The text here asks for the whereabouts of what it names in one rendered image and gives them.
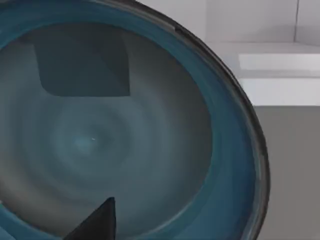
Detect blue and grey bowl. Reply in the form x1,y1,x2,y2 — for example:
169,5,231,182
0,0,272,240

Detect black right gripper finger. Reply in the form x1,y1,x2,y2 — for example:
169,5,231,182
63,196,117,240

